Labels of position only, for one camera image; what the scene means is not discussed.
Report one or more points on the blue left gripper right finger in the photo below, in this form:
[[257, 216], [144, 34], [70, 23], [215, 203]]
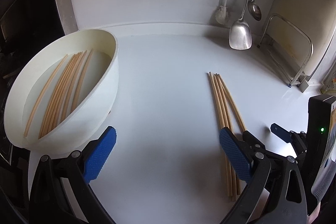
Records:
[[237, 153]]

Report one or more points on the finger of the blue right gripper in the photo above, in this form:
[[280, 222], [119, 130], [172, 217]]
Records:
[[280, 132], [251, 144]]

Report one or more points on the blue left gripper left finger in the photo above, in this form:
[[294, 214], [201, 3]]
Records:
[[97, 152]]

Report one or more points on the right human hand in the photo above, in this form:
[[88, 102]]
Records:
[[314, 214]]

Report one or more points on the steel cutting board rack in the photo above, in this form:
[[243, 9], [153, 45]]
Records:
[[288, 49]]

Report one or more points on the white round basin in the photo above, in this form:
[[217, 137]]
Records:
[[32, 90]]

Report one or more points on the steel spatula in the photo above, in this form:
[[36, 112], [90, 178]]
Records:
[[240, 37]]

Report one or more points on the white cutting board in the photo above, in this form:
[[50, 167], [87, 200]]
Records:
[[316, 18]]

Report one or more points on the white dish brush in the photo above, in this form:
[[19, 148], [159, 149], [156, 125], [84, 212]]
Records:
[[221, 12]]

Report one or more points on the steel ladle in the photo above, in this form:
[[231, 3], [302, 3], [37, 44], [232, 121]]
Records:
[[254, 10]]

